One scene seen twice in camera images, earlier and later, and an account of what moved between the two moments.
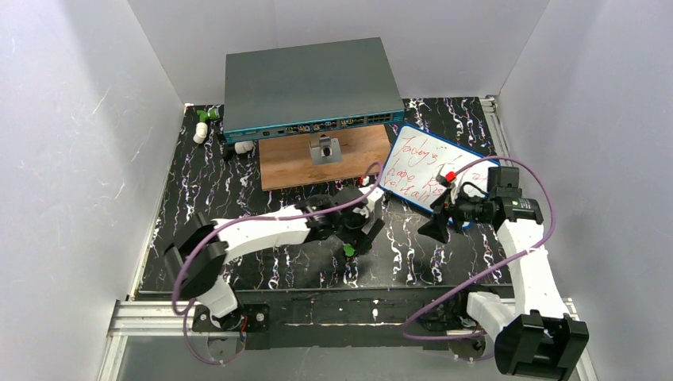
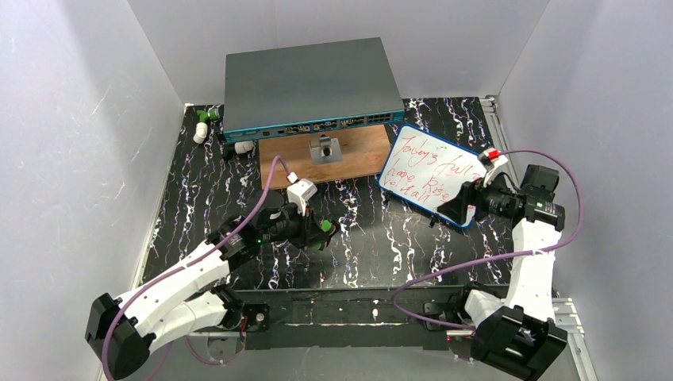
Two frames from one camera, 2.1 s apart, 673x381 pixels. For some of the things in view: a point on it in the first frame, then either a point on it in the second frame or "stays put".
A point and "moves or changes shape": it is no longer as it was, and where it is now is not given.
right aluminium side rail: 489,104 stays put
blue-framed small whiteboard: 418,157 stays put
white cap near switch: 232,149 stays put
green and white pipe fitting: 210,113 stays put
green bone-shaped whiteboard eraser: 348,249 moves or changes shape
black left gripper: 360,224 to 305,228
